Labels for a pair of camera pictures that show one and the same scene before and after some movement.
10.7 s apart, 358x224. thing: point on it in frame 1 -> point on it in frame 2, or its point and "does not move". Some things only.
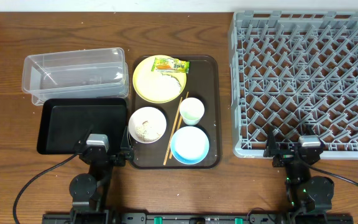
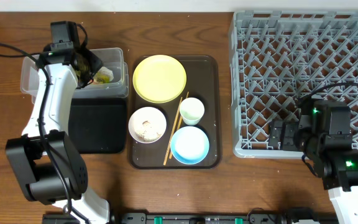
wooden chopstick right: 174,142 does not move
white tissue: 155,85 -> 105,71
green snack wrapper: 170,65 -> 99,79
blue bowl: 189,145 does not move
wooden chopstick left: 173,133 does not move
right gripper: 284,157 -> 289,127
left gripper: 105,157 -> 89,65
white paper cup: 191,110 does not move
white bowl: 147,124 does not move
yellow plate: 157,86 does not move
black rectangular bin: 63,121 does not move
